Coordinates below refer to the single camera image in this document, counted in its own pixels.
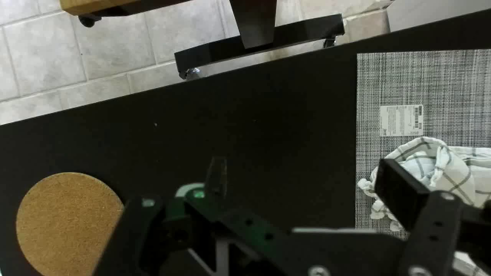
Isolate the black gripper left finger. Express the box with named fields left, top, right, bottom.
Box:
left=93, top=155, right=230, bottom=276

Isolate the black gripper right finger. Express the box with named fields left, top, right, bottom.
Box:
left=374, top=158, right=491, bottom=276

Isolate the white checkered dish cloth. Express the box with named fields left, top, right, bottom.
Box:
left=355, top=135, right=491, bottom=276

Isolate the white paper label tag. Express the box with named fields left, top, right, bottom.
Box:
left=378, top=103, right=426, bottom=138

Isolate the round cork coaster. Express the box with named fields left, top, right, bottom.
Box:
left=13, top=172, right=125, bottom=276

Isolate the grey woven placemat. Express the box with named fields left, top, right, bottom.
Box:
left=354, top=50, right=491, bottom=232

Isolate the black side table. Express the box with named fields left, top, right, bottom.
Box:
left=0, top=7, right=491, bottom=276

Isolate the black rolling stand base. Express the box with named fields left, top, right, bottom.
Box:
left=173, top=0, right=346, bottom=82

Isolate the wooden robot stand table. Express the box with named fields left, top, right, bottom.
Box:
left=58, top=0, right=190, bottom=28

